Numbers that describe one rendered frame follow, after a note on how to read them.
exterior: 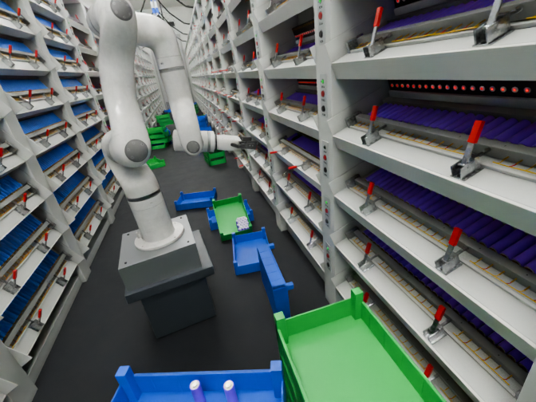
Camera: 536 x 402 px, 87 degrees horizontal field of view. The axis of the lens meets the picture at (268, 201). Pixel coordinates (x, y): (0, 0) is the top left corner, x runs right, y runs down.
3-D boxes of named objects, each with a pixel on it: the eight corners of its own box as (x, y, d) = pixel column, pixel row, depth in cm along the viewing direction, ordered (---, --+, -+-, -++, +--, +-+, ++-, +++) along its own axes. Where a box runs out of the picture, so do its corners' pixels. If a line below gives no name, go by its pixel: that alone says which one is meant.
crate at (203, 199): (176, 210, 224) (174, 202, 220) (183, 199, 242) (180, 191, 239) (214, 206, 223) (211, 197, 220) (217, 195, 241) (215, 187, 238)
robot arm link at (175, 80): (184, 65, 92) (207, 154, 105) (183, 66, 106) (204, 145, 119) (156, 69, 90) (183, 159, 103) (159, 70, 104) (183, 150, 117)
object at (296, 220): (328, 278, 121) (316, 257, 114) (282, 217, 174) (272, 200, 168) (367, 253, 122) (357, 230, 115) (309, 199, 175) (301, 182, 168)
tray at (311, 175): (325, 195, 104) (315, 174, 100) (275, 155, 157) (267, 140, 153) (370, 166, 105) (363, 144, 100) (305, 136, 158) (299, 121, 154)
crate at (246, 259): (274, 268, 147) (272, 255, 143) (235, 275, 145) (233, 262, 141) (266, 238, 174) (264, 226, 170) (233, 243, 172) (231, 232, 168)
